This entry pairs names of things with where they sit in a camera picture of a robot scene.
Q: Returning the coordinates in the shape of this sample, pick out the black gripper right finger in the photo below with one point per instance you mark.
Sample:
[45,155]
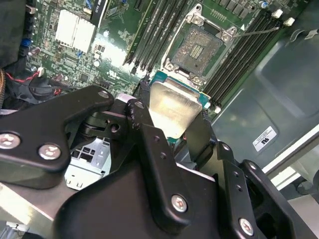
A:
[236,189]

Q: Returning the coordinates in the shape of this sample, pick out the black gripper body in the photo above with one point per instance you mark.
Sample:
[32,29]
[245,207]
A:
[112,211]

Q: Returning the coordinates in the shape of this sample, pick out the silver topped CPU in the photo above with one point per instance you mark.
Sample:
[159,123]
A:
[174,107]

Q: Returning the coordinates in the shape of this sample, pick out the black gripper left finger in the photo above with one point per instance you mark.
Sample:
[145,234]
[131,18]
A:
[32,134]

